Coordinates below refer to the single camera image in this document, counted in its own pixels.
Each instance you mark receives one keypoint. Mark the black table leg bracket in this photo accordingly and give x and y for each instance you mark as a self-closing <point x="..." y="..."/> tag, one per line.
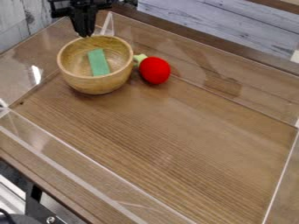
<point x="36" y="210"/>

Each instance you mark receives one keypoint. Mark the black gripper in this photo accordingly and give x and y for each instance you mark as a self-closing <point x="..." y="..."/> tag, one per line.
<point x="63" y="8"/>

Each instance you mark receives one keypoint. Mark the red plush strawberry toy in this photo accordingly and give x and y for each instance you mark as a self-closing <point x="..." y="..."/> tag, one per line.
<point x="154" y="68"/>

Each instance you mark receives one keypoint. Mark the green rectangular block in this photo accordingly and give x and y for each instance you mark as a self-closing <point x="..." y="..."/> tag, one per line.
<point x="98" y="62"/>

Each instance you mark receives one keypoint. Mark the clear acrylic corner bracket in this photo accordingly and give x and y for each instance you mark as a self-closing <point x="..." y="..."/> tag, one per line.
<point x="105" y="25"/>

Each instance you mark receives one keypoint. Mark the brown wooden bowl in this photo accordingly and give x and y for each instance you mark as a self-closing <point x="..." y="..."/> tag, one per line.
<point x="75" y="69"/>

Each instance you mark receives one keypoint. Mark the clear acrylic tray wall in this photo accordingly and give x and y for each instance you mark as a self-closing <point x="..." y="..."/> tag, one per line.
<point x="99" y="196"/>

